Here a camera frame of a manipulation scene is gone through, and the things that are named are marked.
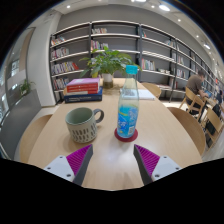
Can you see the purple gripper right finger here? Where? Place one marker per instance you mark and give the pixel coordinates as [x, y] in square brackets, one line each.
[153, 167]

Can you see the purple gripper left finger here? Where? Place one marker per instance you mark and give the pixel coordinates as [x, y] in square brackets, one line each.
[72, 167]

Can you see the clear water bottle blue cap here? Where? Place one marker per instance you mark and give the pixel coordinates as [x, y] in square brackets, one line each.
[128, 108]

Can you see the red round coaster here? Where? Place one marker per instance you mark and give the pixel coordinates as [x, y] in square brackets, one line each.
[125, 139]

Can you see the grey-green ceramic mug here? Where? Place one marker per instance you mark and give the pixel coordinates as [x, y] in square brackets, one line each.
[82, 123]

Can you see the wooden chair near left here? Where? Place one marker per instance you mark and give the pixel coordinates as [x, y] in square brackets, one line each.
[30, 136]

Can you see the wooden chair near right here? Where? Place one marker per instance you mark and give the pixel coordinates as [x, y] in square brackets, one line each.
[192, 127]

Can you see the wooden slat chair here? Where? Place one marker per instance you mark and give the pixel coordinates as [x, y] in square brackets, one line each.
[193, 102]
[212, 125]

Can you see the dark blue bottom book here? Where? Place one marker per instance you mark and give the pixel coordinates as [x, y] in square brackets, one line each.
[84, 97]

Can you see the white magazine on table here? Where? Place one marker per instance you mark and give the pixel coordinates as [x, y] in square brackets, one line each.
[142, 94]

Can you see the wooden chair far right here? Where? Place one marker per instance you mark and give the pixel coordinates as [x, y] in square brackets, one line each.
[154, 89]

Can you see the red middle book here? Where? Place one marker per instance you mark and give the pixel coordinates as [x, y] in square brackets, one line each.
[82, 89]

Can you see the pink top book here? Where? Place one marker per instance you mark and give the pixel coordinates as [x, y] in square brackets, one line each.
[83, 81]

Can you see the small plant by window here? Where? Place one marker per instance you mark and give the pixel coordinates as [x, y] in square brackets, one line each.
[25, 87]

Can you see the seated man brown shirt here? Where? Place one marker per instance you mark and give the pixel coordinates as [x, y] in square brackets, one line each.
[194, 84]

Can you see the seated person dark clothes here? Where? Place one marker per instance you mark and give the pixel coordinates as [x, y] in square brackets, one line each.
[219, 100]

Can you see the large grey bookshelf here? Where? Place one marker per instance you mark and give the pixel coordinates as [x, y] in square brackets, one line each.
[164, 59]

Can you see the green potted plant white pot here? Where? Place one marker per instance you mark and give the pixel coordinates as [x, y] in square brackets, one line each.
[105, 63]

